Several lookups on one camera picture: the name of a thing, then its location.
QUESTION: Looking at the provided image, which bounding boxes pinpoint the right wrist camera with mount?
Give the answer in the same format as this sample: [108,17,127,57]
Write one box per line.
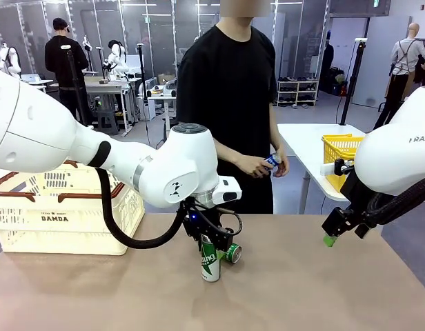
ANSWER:
[319,157,355,177]

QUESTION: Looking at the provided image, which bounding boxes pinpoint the short green drink can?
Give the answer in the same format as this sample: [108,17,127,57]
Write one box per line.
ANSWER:
[221,243,242,265]

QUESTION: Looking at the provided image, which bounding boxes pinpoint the black bags pile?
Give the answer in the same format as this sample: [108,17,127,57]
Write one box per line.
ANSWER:
[328,67,348,97]

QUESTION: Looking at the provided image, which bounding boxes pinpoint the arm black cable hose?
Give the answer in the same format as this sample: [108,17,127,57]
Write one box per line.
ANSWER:
[95,167,188,250]
[357,177,425,231]

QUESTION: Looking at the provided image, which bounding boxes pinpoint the background person with black cap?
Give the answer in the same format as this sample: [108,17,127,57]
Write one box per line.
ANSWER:
[44,17,89,120]

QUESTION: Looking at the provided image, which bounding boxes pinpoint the yellow plastic shopping basket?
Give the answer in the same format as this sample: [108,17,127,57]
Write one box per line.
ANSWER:
[322,134,365,192]

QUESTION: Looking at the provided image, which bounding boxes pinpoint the tall green drink can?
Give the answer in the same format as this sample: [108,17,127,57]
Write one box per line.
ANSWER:
[199,234,222,283]

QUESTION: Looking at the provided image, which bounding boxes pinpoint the thin black camera cable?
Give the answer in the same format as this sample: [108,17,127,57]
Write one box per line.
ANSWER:
[217,206,244,238]

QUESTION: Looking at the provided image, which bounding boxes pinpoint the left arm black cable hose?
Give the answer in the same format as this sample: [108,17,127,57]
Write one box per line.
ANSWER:
[95,167,188,250]

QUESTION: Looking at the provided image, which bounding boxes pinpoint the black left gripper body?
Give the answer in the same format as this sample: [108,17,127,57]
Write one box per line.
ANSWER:
[184,203,234,242]

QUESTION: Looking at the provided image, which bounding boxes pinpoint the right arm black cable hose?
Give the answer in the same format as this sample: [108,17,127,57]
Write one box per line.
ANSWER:
[357,177,425,231]

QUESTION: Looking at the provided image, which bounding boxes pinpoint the white shoe rack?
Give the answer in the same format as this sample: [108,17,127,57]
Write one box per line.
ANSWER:
[276,79,319,107]

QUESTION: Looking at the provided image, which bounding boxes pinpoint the background white work table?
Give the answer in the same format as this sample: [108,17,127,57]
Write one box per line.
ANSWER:
[84,77,144,135]

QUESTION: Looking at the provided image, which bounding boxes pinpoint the person's left hand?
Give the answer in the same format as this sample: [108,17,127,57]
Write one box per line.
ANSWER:
[273,151,290,177]

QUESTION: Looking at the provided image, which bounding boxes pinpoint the blue white drink can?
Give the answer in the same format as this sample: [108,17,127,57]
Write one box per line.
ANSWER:
[264,154,282,170]

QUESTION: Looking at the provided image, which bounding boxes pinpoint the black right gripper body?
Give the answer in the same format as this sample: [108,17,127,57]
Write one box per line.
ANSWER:
[339,169,374,212]

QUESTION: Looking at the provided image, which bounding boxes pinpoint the black tripod pole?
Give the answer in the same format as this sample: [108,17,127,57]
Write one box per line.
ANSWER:
[339,38,368,126]

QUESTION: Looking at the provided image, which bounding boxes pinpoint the person's left forearm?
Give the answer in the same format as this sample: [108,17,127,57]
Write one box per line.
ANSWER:
[267,101,286,158]

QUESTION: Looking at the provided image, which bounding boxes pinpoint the white side table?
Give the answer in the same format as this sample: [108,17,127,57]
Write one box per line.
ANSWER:
[277,123,368,215]

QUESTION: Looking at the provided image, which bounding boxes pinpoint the mannequin with grey apron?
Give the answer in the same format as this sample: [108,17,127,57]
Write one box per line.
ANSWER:
[373,23,425,131]

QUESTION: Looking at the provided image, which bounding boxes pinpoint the cream shopping basket brown handles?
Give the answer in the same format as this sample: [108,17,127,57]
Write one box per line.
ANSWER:
[0,160,146,257]

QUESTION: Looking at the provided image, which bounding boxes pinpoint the person in black t-shirt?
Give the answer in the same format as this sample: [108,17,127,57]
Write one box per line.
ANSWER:
[176,0,279,214]

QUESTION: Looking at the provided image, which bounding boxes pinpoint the grey step stool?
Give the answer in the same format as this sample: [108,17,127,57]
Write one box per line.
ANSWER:
[97,110,119,136]

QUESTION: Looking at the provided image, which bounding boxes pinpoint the person's right hand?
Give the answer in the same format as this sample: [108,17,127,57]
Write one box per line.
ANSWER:
[245,154,274,179]

